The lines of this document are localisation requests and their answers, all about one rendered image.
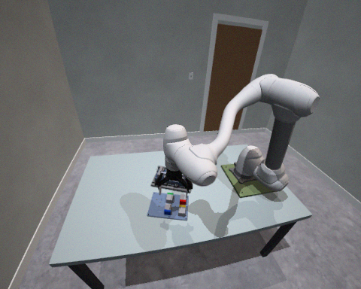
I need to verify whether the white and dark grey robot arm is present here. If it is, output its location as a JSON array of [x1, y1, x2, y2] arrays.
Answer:
[[163, 74, 320, 191]]

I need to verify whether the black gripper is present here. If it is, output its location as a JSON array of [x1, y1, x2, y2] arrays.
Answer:
[[154, 169, 193, 198]]

